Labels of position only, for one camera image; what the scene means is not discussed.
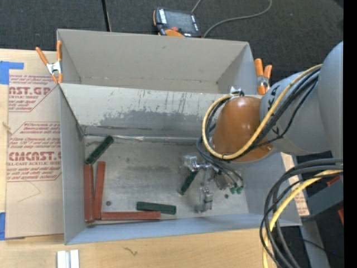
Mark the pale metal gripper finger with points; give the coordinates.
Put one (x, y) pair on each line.
(207, 202)
(190, 161)

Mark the red-brown flat block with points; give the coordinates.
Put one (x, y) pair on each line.
(131, 215)
(99, 190)
(89, 194)

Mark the grey metal bin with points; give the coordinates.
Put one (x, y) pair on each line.
(156, 113)

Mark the dark green flat block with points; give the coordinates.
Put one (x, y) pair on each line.
(156, 208)
(99, 150)
(187, 183)

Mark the brown cardboard board red print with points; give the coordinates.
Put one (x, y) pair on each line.
(33, 194)

